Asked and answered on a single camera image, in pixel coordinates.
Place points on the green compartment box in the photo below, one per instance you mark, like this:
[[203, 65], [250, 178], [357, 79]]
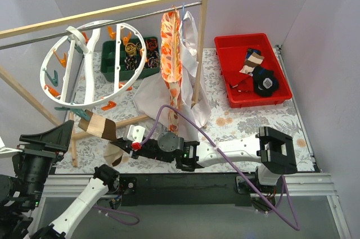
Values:
[[130, 59]]

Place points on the black sock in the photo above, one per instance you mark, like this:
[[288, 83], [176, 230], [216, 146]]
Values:
[[251, 52], [264, 82]]

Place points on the red plastic tray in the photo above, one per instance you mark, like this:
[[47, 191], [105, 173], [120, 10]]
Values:
[[231, 51]]

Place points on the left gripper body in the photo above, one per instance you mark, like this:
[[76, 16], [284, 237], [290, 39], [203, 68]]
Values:
[[39, 151]]

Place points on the white shirt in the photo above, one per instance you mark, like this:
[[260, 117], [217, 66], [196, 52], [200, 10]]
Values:
[[153, 93]]

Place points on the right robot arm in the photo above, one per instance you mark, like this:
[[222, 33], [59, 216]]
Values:
[[271, 149]]

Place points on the floral table mat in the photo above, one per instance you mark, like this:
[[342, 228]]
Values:
[[225, 124]]

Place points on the red sock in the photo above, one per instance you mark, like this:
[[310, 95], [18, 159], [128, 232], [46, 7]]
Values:
[[239, 81]]

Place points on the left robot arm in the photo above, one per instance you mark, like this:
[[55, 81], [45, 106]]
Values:
[[22, 194]]

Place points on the wooden clothes rack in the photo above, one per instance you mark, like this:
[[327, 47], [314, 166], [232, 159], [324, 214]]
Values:
[[17, 87]]

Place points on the beige brown striped sock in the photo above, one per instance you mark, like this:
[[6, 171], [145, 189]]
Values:
[[103, 128]]

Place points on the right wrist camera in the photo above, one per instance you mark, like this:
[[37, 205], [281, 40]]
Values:
[[134, 134]]

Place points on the teal clothes clip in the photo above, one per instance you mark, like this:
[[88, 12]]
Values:
[[80, 112]]

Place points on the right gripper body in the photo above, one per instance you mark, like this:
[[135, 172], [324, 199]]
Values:
[[129, 145]]

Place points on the white round clip hanger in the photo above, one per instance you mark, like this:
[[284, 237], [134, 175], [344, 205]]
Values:
[[86, 38]]

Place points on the orange floral dress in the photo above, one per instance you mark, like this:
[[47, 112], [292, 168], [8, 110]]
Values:
[[171, 65]]

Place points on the black base bar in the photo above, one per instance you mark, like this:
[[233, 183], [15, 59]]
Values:
[[182, 189]]

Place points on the orange clip rim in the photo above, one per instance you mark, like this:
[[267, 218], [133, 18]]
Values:
[[52, 91]]

